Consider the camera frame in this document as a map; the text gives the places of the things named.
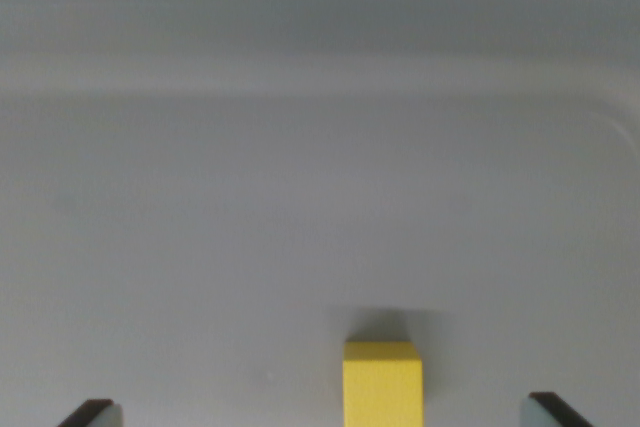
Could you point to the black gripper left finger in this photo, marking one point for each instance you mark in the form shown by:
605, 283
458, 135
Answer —
95, 414

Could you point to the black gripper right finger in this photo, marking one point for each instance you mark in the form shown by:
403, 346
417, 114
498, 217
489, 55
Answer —
546, 412

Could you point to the yellow cube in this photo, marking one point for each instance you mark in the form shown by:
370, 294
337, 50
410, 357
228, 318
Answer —
382, 387

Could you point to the grey plastic bin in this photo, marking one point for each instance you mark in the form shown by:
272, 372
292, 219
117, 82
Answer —
250, 172

